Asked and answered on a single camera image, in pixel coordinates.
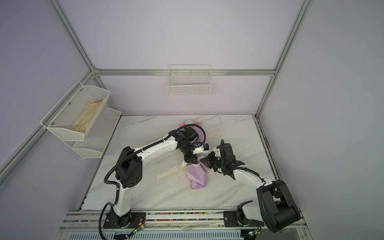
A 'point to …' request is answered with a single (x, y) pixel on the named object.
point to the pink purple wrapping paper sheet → (197, 172)
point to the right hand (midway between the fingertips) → (198, 160)
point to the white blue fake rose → (188, 122)
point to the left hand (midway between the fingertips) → (193, 159)
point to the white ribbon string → (182, 166)
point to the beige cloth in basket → (84, 119)
